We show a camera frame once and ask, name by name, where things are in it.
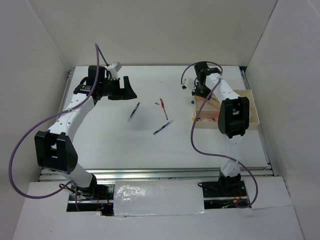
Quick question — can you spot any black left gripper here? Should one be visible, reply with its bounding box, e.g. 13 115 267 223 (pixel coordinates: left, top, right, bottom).
99 76 137 101

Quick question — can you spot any blue capped gel pen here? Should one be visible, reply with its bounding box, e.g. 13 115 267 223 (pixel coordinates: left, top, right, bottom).
199 97 218 102

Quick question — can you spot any orange highlighter pen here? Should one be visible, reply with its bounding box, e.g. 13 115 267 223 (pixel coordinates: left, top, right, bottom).
205 100 220 110

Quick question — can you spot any black gel pen clear cap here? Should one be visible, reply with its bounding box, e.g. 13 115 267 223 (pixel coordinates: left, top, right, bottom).
128 102 141 122

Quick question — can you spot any pink capped marker bottle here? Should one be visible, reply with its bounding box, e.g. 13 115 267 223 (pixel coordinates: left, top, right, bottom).
196 117 219 122

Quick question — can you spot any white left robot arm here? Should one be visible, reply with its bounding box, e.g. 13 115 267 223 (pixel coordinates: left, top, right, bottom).
34 62 137 200

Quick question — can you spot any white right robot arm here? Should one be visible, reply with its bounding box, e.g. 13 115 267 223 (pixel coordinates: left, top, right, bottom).
190 61 250 196

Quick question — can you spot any wooden compartment tray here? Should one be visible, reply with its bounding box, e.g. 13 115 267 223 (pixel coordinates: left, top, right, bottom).
193 90 260 130

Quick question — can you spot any red gel pen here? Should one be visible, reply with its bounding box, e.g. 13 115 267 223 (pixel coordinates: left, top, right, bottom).
159 98 169 120

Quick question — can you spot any blue refill pen clear cap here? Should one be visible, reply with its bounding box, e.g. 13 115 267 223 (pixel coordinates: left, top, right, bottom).
153 119 175 135

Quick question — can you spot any silver foil sheet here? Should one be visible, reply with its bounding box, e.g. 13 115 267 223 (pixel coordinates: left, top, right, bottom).
113 180 205 217

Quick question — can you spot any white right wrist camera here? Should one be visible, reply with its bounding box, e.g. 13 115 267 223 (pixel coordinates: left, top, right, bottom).
181 78 196 92

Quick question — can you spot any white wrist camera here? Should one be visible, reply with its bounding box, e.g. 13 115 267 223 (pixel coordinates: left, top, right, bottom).
106 62 122 80
181 78 196 92

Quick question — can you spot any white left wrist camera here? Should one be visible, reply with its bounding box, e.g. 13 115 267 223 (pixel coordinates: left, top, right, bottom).
106 62 122 80

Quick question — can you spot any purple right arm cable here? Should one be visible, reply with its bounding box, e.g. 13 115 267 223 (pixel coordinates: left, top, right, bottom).
180 61 260 209

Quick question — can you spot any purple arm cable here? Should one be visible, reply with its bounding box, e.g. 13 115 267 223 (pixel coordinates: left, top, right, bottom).
180 61 260 209
8 43 110 212

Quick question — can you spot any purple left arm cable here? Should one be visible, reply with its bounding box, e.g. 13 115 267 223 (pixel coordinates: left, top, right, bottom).
8 43 110 212

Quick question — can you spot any aluminium frame rail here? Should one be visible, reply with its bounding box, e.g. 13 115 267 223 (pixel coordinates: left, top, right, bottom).
38 66 278 182

